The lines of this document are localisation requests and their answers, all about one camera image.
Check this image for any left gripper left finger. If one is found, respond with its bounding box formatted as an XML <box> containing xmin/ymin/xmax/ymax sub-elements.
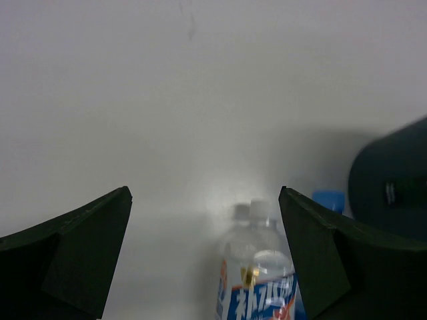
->
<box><xmin>1</xmin><ymin>186</ymin><xmax>132</xmax><ymax>319</ymax></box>

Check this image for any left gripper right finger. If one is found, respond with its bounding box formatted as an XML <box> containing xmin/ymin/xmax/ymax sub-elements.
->
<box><xmin>279</xmin><ymin>187</ymin><xmax>426</xmax><ymax>319</ymax></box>

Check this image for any blue cap water bottle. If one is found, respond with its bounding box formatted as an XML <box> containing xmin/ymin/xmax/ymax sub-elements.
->
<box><xmin>312</xmin><ymin>190</ymin><xmax>346</xmax><ymax>214</ymax></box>

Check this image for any clear bottle orange blue label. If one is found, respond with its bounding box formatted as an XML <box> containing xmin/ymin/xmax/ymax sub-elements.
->
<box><xmin>215</xmin><ymin>199</ymin><xmax>298</xmax><ymax>319</ymax></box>

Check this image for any dark round waste bin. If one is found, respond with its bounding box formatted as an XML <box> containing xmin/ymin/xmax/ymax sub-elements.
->
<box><xmin>348</xmin><ymin>118</ymin><xmax>426</xmax><ymax>241</ymax></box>

